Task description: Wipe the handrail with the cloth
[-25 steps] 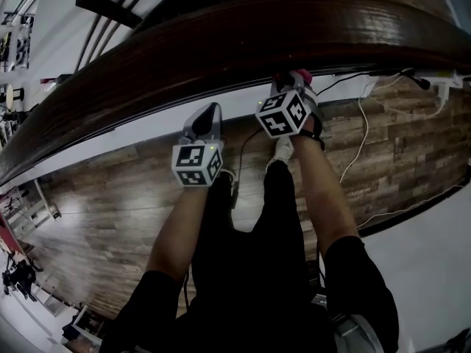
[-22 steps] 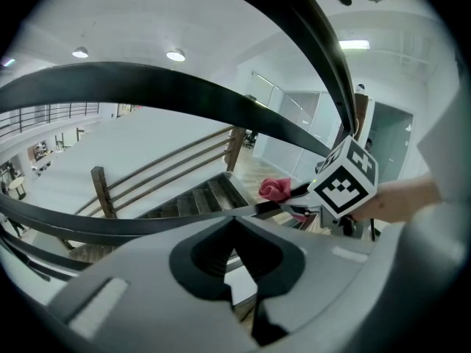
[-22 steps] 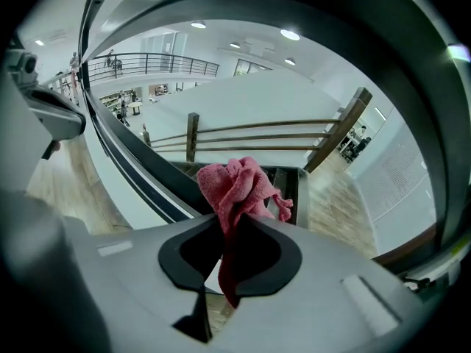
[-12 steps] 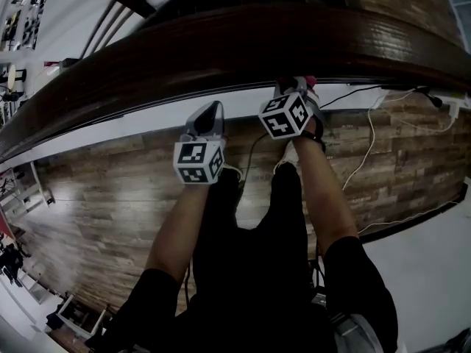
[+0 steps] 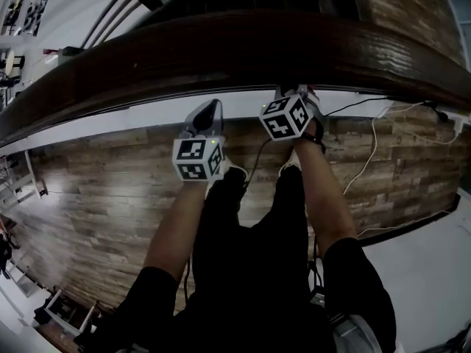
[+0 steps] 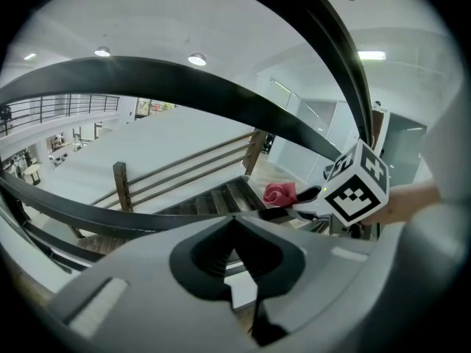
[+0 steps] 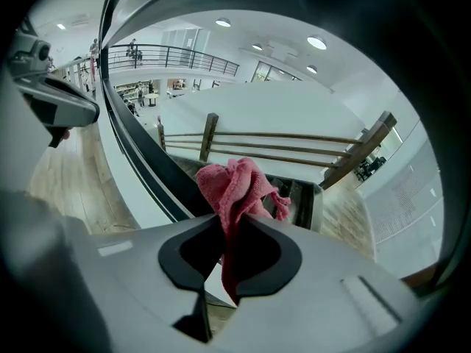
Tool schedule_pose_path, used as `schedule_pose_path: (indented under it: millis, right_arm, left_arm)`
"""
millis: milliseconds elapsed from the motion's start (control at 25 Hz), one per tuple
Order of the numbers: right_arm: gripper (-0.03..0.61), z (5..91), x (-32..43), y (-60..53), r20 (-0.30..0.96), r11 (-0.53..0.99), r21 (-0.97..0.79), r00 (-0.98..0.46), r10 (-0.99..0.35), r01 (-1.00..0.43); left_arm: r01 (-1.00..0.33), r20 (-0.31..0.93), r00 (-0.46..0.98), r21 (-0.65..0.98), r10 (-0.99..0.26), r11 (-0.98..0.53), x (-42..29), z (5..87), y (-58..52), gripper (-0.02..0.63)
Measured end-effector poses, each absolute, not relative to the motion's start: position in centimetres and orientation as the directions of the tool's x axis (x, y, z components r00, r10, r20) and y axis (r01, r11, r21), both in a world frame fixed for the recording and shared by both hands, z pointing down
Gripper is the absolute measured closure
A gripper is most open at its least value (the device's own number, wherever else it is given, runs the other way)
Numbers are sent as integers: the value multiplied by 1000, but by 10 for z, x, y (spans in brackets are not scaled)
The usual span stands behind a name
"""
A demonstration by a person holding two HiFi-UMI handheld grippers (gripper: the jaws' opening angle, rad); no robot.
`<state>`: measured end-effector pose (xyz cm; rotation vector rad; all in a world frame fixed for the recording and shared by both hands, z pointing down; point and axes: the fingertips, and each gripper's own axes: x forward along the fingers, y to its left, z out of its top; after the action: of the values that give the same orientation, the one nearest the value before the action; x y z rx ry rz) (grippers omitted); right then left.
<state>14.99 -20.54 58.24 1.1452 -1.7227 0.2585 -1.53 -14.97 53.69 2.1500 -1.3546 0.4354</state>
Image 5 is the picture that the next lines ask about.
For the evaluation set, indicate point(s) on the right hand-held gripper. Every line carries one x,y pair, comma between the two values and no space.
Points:
283,120

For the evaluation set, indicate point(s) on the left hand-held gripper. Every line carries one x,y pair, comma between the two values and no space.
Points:
191,151

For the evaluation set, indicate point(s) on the dark wooden handrail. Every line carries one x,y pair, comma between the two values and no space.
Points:
221,50

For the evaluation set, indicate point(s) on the person's left forearm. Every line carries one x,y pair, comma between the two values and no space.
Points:
176,226

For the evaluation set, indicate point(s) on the person's right forearm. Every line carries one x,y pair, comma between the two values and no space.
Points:
324,197

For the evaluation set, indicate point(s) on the black wristband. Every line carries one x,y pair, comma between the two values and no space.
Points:
312,138

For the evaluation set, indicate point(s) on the dark wooden stair rails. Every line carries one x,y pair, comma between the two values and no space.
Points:
106,17

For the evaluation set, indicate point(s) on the person's black clothing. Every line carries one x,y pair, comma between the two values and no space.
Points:
250,270

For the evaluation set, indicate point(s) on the white power strip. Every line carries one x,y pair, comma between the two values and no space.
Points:
461,120

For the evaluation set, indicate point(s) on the red top table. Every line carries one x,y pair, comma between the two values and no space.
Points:
35,175

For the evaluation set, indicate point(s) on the frosted glass partition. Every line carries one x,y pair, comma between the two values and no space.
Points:
458,13

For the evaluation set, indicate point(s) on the round white table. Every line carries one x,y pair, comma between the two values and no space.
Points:
11,63

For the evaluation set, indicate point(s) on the black waist box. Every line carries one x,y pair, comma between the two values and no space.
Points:
317,298

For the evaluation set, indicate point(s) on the row of white round machines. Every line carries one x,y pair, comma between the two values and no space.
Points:
29,6

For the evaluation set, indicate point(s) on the white metal rack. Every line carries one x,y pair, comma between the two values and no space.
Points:
55,307

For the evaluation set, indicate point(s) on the grey waist bag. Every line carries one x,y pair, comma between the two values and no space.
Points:
357,335

